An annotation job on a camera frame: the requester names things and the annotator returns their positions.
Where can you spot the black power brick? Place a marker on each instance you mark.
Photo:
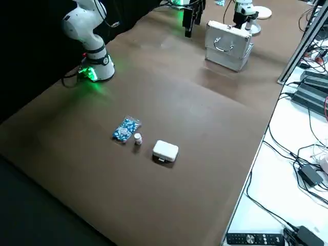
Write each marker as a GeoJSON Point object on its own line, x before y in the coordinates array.
{"type": "Point", "coordinates": [310, 175]}
{"type": "Point", "coordinates": [307, 237]}

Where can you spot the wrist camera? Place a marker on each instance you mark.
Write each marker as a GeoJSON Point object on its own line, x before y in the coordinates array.
{"type": "Point", "coordinates": [254, 16]}

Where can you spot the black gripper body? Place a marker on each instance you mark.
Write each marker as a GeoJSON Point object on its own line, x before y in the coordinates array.
{"type": "Point", "coordinates": [238, 18]}
{"type": "Point", "coordinates": [196, 2]}

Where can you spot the dark grey power supply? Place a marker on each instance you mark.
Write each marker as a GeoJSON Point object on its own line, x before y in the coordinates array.
{"type": "Point", "coordinates": [312, 98]}
{"type": "Point", "coordinates": [317, 78]}

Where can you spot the silver aluminium medical kit case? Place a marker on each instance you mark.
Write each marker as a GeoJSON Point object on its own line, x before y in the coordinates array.
{"type": "Point", "coordinates": [228, 43]}

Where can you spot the blue white capsule bag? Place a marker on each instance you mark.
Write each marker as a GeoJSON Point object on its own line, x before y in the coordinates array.
{"type": "Point", "coordinates": [220, 2]}
{"type": "Point", "coordinates": [125, 129]}

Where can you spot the white round plate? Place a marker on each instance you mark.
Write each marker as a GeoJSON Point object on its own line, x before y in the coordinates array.
{"type": "Point", "coordinates": [264, 11]}

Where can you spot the gray rimmed round plate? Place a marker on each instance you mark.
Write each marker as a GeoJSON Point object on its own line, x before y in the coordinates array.
{"type": "Point", "coordinates": [256, 28]}

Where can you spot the white plastic box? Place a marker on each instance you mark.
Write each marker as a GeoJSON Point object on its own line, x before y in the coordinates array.
{"type": "Point", "coordinates": [165, 150]}

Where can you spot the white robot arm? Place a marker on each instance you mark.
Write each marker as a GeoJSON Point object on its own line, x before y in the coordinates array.
{"type": "Point", "coordinates": [243, 5]}
{"type": "Point", "coordinates": [84, 25]}

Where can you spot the aluminium frame post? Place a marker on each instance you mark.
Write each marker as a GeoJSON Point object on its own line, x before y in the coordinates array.
{"type": "Point", "coordinates": [294, 56]}

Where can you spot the black remote control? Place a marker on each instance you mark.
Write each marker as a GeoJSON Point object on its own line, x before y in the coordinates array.
{"type": "Point", "coordinates": [256, 239]}

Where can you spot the small white pill bottle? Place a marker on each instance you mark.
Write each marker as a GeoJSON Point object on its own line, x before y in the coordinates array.
{"type": "Point", "coordinates": [138, 139]}

